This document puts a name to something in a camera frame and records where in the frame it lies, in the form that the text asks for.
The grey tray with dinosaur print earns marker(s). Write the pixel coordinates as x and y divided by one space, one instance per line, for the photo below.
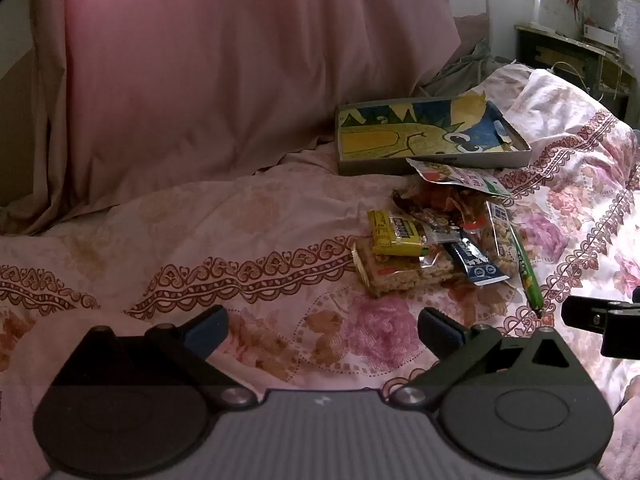
430 132

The orange snack bag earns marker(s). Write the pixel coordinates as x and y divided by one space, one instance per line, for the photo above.
442 202

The grey cloth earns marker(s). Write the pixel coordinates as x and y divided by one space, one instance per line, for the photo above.
465 67

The white box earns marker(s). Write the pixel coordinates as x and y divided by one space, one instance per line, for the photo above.
599 34

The dark blue snack packet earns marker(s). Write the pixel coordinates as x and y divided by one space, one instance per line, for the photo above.
475 262

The clear rice cracker packet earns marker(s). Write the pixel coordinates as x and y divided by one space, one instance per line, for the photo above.
405 275

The white and green snack pouch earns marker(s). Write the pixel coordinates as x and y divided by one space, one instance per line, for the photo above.
465 176

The dark wooden desk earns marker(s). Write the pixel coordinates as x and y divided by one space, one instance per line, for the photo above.
565 55

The pink sheet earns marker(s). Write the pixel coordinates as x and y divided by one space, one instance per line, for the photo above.
225 75

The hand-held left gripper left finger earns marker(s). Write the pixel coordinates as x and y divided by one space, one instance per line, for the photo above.
207 330

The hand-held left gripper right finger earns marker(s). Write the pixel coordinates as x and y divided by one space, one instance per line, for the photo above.
440 332

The yellow snack packet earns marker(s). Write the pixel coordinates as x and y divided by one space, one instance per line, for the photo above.
395 235

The floral blanket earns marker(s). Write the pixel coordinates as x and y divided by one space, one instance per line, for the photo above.
200 240

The green snack stick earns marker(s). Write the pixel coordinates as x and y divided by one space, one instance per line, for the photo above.
530 280

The clear peanut packet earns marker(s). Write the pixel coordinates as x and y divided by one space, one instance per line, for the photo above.
501 240

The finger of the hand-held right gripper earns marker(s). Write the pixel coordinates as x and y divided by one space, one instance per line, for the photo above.
582 312

